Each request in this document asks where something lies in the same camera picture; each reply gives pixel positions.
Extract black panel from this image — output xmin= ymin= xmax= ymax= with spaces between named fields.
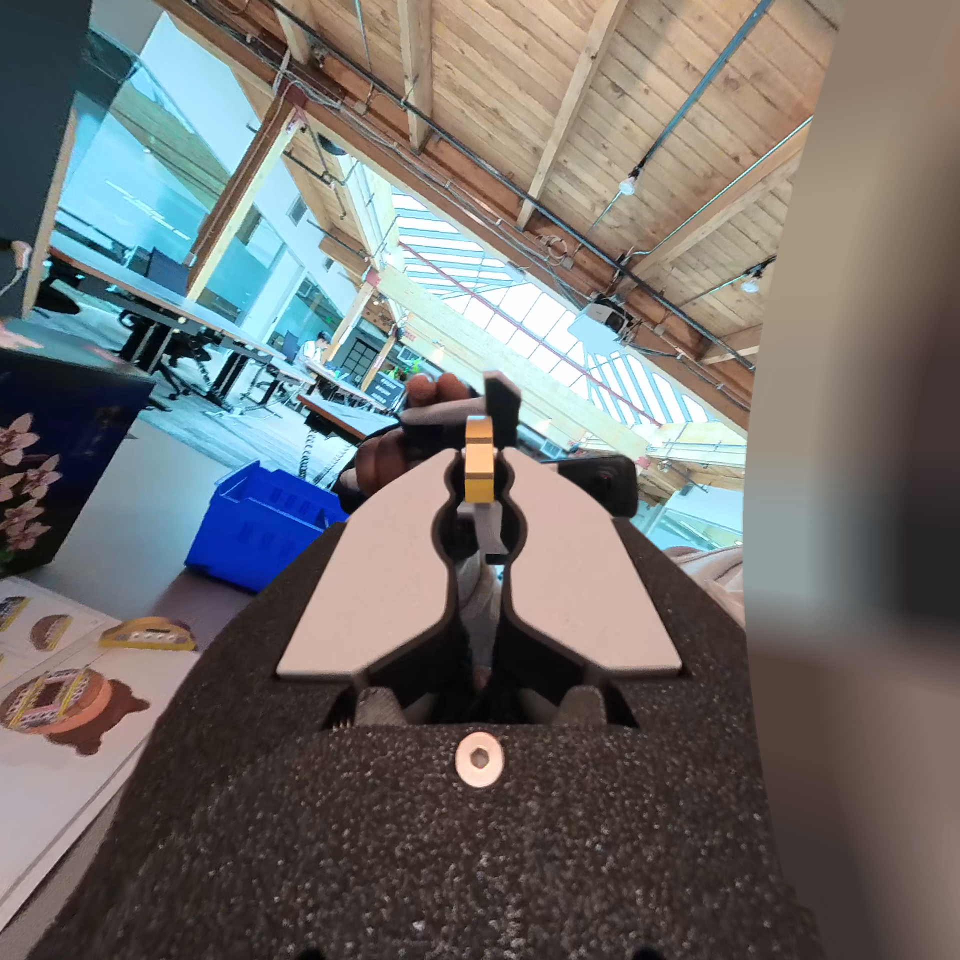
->
xmin=0 ymin=0 xmax=94 ymax=319

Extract gold curved brick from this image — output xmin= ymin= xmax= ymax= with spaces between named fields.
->
xmin=98 ymin=615 xmax=199 ymax=655

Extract blue plastic bin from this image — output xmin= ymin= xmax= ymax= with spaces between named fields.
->
xmin=185 ymin=461 xmax=351 ymax=595

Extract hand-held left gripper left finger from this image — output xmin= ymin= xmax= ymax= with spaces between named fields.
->
xmin=278 ymin=447 xmax=469 ymax=688

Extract white ceiling projector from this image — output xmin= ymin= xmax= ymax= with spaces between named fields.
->
xmin=570 ymin=297 xmax=634 ymax=358

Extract black flower print box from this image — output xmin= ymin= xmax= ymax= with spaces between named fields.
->
xmin=0 ymin=323 xmax=157 ymax=580

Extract white yellow brick strip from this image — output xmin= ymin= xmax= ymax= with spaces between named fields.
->
xmin=461 ymin=416 xmax=502 ymax=511

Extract background office desks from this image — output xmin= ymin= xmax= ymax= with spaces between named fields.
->
xmin=45 ymin=240 xmax=406 ymax=444

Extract white instruction booklet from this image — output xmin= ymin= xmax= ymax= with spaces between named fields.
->
xmin=0 ymin=575 xmax=204 ymax=931

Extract person's right hand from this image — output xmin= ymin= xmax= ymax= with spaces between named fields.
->
xmin=336 ymin=375 xmax=481 ymax=504

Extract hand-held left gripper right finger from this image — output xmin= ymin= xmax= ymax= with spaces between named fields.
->
xmin=495 ymin=450 xmax=685 ymax=709

